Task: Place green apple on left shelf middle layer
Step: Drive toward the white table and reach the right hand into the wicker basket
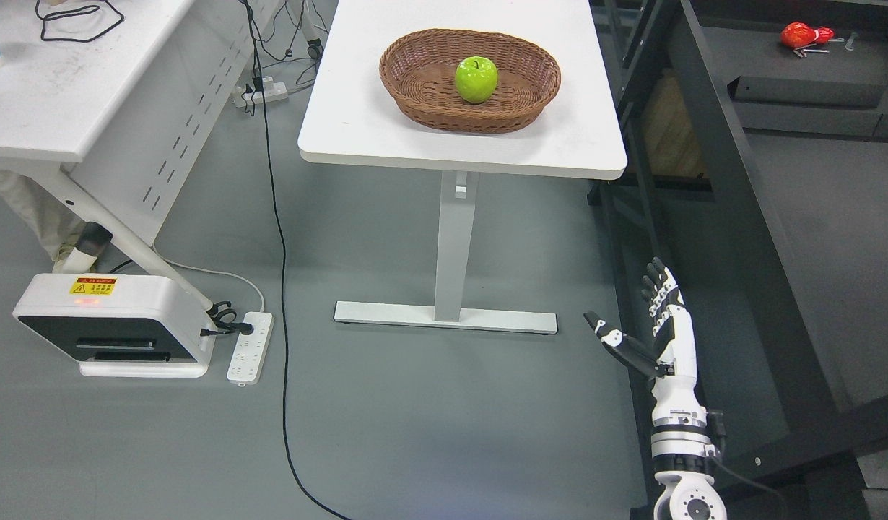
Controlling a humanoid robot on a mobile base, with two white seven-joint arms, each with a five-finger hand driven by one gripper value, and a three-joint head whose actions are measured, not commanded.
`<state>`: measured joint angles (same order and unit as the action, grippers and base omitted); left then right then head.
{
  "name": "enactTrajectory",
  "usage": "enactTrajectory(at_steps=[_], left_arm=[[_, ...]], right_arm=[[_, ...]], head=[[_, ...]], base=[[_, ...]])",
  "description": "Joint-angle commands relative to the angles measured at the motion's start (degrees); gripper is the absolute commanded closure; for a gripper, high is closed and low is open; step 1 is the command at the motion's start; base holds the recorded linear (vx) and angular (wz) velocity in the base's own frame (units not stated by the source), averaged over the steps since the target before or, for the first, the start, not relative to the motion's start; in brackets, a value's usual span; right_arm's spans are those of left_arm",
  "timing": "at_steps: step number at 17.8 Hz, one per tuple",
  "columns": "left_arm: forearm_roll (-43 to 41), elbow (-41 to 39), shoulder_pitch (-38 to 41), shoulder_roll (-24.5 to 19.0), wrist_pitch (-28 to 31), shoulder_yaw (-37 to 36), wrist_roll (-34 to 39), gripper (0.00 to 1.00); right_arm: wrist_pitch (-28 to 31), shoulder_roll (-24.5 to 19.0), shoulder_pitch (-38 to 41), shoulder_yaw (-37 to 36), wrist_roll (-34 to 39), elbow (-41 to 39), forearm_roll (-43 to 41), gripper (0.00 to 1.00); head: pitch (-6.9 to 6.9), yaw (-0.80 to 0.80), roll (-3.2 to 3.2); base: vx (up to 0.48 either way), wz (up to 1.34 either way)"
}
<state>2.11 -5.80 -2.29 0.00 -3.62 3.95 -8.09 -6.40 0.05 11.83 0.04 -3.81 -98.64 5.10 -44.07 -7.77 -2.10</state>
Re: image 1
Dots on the brown wicker basket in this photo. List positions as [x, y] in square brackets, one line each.
[418, 72]

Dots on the white far power strip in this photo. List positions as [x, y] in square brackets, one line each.
[247, 95]

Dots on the white box device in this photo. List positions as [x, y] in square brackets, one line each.
[142, 326]

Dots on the white standing table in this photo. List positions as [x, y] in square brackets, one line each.
[351, 120]

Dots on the green apple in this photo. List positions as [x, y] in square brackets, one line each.
[476, 79]

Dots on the white folding desk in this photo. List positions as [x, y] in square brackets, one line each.
[112, 128]

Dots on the black metal shelf rack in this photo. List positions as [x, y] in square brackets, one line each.
[760, 176]

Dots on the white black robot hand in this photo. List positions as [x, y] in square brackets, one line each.
[669, 360]

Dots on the white floor power strip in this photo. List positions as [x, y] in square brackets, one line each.
[250, 350]

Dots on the red fruit on shelf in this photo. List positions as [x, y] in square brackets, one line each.
[799, 35]

